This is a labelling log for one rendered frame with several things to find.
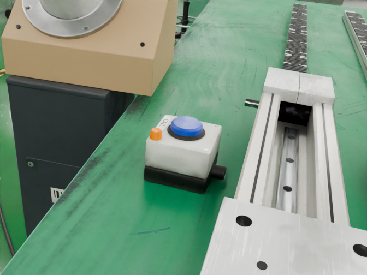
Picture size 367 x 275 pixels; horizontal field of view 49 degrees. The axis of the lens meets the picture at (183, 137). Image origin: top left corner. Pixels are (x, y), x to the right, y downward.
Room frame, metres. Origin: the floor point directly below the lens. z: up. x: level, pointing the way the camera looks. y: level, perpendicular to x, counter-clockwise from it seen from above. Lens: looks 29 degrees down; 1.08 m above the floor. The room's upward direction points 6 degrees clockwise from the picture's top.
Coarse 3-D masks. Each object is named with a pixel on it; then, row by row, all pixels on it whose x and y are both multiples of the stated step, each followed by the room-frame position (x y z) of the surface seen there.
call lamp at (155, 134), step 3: (153, 129) 0.42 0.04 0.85; (156, 129) 0.42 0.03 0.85; (159, 129) 0.42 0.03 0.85; (150, 132) 0.42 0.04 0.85; (153, 132) 0.42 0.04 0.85; (156, 132) 0.42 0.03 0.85; (159, 132) 0.42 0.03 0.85; (150, 135) 0.42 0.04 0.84; (153, 135) 0.41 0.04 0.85; (156, 135) 0.41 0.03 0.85; (159, 135) 0.42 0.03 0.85; (150, 138) 0.42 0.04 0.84; (153, 138) 0.41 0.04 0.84; (156, 138) 0.41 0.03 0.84; (159, 138) 0.42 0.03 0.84
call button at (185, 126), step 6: (174, 120) 0.45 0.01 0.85; (180, 120) 0.45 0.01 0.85; (186, 120) 0.45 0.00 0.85; (192, 120) 0.45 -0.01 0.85; (198, 120) 0.45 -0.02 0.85; (174, 126) 0.43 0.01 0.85; (180, 126) 0.43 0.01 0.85; (186, 126) 0.43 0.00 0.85; (192, 126) 0.44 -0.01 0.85; (198, 126) 0.44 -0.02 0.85; (174, 132) 0.43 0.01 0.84; (180, 132) 0.43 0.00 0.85; (186, 132) 0.42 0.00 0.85; (192, 132) 0.43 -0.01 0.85; (198, 132) 0.43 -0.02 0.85
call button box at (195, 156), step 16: (160, 128) 0.44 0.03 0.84; (208, 128) 0.46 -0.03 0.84; (160, 144) 0.41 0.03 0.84; (176, 144) 0.41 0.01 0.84; (192, 144) 0.42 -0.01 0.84; (208, 144) 0.42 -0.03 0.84; (160, 160) 0.41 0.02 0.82; (176, 160) 0.41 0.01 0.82; (192, 160) 0.40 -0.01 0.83; (208, 160) 0.40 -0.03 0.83; (144, 176) 0.41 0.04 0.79; (160, 176) 0.41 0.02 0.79; (176, 176) 0.41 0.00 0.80; (192, 176) 0.40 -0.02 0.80; (208, 176) 0.41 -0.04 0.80; (224, 176) 0.44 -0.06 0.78
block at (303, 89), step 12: (276, 72) 0.61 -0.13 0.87; (288, 72) 0.62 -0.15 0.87; (264, 84) 0.55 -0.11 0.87; (276, 84) 0.55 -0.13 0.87; (288, 84) 0.56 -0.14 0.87; (300, 84) 0.57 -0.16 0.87; (312, 84) 0.57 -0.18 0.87; (324, 84) 0.58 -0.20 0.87; (288, 96) 0.54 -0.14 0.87; (300, 96) 0.53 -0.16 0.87; (312, 96) 0.53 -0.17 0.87; (324, 96) 0.53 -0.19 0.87; (288, 108) 0.55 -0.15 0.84; (300, 108) 0.55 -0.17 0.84; (288, 120) 0.55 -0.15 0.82; (300, 120) 0.54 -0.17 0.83
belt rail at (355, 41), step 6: (354, 12) 1.61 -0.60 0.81; (342, 18) 1.62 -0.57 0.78; (348, 24) 1.43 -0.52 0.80; (348, 30) 1.39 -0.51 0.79; (354, 36) 1.24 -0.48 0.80; (354, 42) 1.21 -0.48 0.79; (354, 48) 1.18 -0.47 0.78; (360, 48) 1.09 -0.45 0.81; (360, 54) 1.09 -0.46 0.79; (360, 60) 1.04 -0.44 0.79; (366, 60) 0.97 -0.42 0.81; (366, 66) 0.95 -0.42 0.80; (366, 72) 0.93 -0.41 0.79; (366, 78) 0.91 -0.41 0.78
